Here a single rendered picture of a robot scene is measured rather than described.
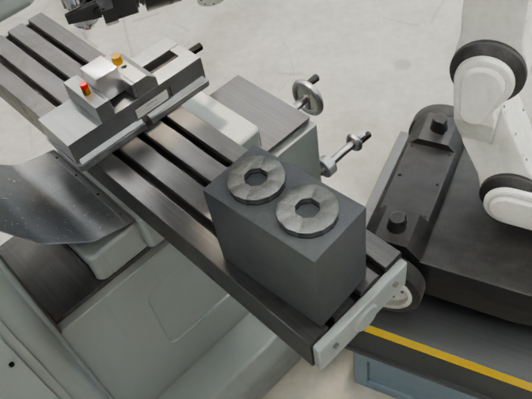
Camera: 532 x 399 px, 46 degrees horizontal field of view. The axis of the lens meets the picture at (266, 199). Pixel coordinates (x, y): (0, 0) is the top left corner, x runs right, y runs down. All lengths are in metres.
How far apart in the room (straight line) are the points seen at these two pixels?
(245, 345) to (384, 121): 1.21
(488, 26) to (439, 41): 1.82
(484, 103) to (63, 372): 1.00
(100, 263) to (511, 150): 0.89
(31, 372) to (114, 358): 0.30
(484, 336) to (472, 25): 0.76
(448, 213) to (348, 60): 1.47
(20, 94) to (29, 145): 1.38
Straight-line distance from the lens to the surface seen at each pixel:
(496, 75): 1.24
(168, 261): 1.46
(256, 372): 1.85
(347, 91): 2.78
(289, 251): 0.87
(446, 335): 1.62
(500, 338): 1.64
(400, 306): 1.59
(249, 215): 0.90
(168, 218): 1.18
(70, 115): 1.35
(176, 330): 1.68
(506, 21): 1.23
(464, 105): 1.30
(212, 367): 1.83
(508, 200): 1.47
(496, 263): 1.54
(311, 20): 3.21
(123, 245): 1.35
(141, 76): 1.31
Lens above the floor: 1.83
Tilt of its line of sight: 50 degrees down
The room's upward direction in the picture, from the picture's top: 11 degrees counter-clockwise
